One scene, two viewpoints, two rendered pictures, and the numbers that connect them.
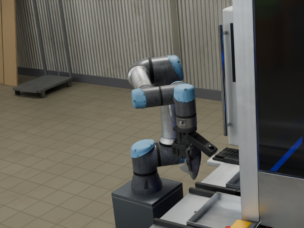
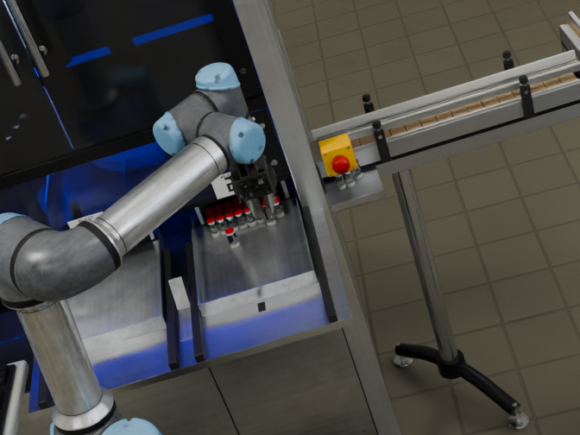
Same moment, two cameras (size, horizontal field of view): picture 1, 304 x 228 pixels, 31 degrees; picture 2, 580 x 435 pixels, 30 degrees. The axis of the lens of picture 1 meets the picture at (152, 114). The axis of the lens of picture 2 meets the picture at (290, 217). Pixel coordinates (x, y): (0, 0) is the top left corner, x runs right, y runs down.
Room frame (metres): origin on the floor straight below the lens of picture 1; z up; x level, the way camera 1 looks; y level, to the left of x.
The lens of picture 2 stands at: (2.79, 1.46, 2.33)
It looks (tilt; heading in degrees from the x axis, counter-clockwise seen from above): 35 degrees down; 239
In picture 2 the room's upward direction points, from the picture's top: 19 degrees counter-clockwise
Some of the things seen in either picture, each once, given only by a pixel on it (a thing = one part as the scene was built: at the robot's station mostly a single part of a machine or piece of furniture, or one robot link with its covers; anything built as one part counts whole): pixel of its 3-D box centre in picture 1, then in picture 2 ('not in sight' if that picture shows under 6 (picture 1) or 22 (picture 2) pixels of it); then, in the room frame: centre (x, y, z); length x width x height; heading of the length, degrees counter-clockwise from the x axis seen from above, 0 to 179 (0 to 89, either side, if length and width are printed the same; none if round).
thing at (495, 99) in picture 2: not in sight; (448, 113); (1.26, -0.21, 0.92); 0.69 x 0.15 x 0.16; 145
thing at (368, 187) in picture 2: not in sight; (353, 185); (1.54, -0.28, 0.87); 0.14 x 0.13 x 0.02; 55
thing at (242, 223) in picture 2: not in sight; (245, 217); (1.79, -0.39, 0.90); 0.18 x 0.02 x 0.05; 145
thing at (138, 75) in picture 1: (141, 83); (148, 205); (2.18, 0.03, 1.38); 0.49 x 0.11 x 0.12; 5
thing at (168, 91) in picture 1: (175, 93); (191, 126); (1.99, -0.10, 1.38); 0.11 x 0.11 x 0.08; 5
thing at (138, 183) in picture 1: (145, 178); not in sight; (2.41, 0.06, 0.84); 0.15 x 0.15 x 0.10
